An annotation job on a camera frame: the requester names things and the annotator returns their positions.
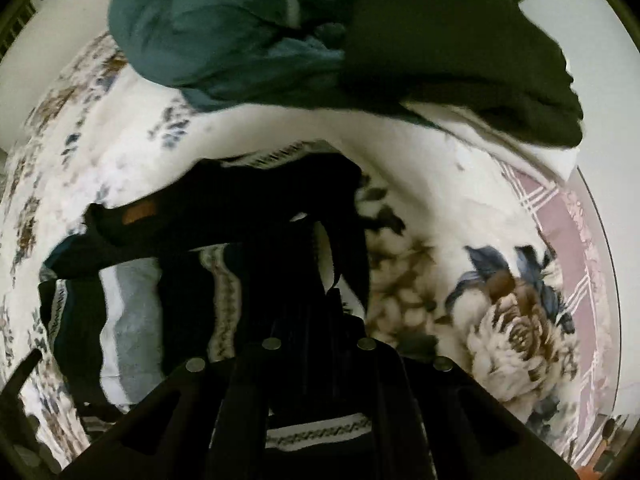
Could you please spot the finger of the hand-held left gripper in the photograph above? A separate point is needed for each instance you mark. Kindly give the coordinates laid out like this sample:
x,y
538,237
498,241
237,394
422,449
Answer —
x,y
25,372

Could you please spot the white cloth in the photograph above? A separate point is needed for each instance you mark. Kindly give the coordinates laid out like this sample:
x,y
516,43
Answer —
x,y
525,152

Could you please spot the black cloth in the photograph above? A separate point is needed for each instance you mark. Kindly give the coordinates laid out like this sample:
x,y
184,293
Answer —
x,y
450,50

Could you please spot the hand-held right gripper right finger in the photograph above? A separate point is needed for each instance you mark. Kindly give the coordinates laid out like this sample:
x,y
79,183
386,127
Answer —
x,y
382,385

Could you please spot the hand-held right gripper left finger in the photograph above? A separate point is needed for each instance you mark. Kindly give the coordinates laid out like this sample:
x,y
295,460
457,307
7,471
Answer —
x,y
260,385

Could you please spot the black striped garment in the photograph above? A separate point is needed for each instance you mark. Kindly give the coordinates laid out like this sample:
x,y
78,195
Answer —
x,y
130,320

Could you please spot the bed with floral sheet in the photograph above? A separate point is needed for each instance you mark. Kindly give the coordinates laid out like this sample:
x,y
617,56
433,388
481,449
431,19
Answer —
x,y
280,125

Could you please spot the dark green plush blanket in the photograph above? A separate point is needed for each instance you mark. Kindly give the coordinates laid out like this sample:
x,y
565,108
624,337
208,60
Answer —
x,y
210,25

